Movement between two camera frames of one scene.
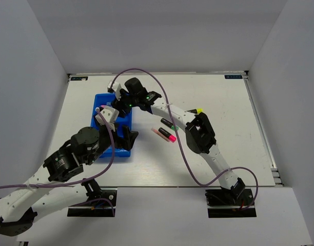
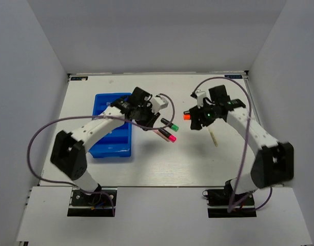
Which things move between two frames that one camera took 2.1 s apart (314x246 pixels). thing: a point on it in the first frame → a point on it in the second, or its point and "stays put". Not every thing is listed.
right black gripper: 119,104 → 196,113
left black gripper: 126,142 → 153,118
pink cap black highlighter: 172,138 stays put
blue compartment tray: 102,99 stays put
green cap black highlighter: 169,123 stays put
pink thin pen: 160,134 stays put
